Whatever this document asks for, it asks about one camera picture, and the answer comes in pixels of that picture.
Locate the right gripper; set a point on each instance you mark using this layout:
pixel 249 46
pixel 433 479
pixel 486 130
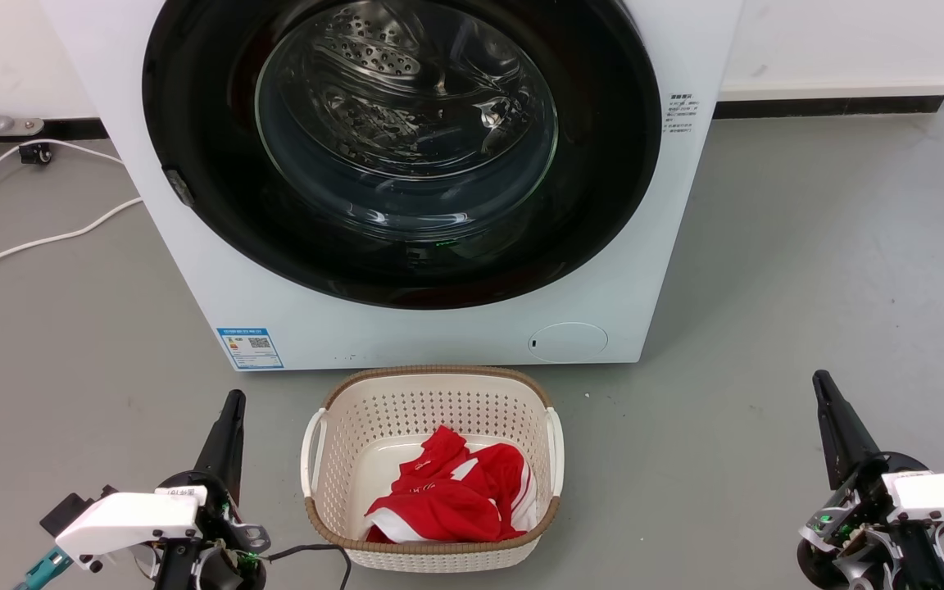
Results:
pixel 857 508

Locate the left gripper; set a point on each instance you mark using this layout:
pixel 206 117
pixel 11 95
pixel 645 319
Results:
pixel 218 565

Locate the black round washer door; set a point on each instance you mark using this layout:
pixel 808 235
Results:
pixel 193 123

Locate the white front-load washing machine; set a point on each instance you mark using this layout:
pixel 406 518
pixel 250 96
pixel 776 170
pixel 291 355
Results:
pixel 439 336

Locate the blue energy label sticker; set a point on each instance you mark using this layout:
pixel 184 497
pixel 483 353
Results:
pixel 251 348

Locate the cream perforated laundry basket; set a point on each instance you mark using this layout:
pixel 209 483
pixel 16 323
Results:
pixel 431 393

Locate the red and white garment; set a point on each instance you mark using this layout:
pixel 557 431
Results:
pixel 439 508

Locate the round white filter cover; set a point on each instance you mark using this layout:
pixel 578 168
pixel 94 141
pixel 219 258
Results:
pixel 568 342

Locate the small black caster wheel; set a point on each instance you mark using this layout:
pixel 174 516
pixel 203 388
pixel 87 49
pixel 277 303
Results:
pixel 35 153

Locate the small text instruction sticker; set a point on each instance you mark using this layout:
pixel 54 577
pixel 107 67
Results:
pixel 681 113

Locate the steel perforated washer drum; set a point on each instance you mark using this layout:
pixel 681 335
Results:
pixel 374 57

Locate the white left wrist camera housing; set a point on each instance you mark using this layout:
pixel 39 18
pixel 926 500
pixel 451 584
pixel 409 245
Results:
pixel 128 520

